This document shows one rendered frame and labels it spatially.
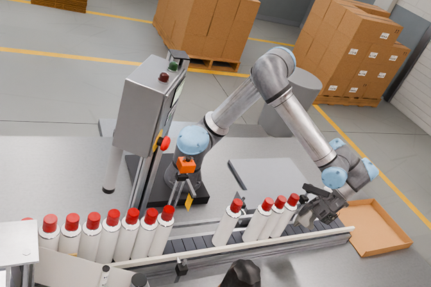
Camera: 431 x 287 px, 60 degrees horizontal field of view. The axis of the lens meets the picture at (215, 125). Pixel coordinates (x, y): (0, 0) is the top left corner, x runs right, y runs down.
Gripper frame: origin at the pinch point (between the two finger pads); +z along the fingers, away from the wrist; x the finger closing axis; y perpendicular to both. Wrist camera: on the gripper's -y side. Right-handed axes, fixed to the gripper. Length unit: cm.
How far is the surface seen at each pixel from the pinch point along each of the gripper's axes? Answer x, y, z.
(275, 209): -19.0, 1.5, -1.8
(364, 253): 30.8, 13.3, -8.7
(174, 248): -38.4, -0.1, 28.7
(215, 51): 138, -305, 2
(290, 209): -13.1, 2.1, -4.6
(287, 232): 2.0, 0.0, 5.2
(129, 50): 67, -328, 69
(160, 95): -84, 1, -13
